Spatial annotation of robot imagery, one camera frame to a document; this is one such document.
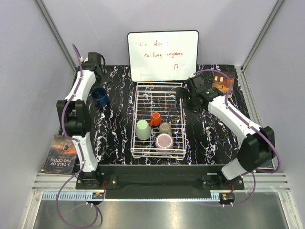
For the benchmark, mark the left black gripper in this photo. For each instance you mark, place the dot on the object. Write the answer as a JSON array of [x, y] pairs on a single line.
[[105, 78]]

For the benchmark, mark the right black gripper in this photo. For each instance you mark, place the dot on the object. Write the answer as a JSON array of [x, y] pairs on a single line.
[[182, 93]]

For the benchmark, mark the dark blue mug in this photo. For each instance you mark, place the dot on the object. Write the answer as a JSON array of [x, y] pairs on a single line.
[[100, 97]]

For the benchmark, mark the orange cup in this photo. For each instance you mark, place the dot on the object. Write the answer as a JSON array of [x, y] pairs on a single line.
[[156, 119]]

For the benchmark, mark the mauve purple mug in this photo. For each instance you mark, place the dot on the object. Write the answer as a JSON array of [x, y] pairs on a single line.
[[164, 143]]

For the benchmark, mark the pale green cup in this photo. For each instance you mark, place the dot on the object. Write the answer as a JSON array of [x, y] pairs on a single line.
[[143, 130]]

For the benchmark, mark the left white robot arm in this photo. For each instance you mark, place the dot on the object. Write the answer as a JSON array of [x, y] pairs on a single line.
[[72, 111]]

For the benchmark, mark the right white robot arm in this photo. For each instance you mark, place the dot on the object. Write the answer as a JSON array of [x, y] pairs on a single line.
[[257, 143]]

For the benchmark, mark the dark book with lit windows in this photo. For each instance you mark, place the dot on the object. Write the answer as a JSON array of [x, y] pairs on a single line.
[[222, 83]]

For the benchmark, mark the beige mug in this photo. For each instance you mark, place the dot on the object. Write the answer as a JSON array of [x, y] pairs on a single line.
[[165, 128]]

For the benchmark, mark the white whiteboard with red writing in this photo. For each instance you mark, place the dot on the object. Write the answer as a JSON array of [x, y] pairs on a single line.
[[163, 55]]

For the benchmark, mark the blue Nineteen Eighty-Four book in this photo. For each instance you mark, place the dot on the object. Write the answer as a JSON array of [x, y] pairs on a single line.
[[267, 165]]

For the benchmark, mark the A Tale of Two Cities book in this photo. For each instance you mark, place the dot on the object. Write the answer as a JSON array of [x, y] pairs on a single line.
[[61, 157]]

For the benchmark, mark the right small circuit board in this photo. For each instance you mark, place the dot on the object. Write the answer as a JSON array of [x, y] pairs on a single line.
[[227, 196]]

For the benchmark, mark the small circuit board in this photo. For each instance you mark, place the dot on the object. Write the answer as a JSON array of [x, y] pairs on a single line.
[[98, 195], [227, 196]]

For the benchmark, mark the left small circuit board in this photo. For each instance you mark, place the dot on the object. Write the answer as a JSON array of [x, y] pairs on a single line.
[[98, 195]]

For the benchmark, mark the white wire dish rack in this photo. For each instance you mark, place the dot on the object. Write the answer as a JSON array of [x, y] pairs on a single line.
[[159, 97]]

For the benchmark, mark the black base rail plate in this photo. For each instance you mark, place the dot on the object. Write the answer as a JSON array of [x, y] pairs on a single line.
[[158, 182]]

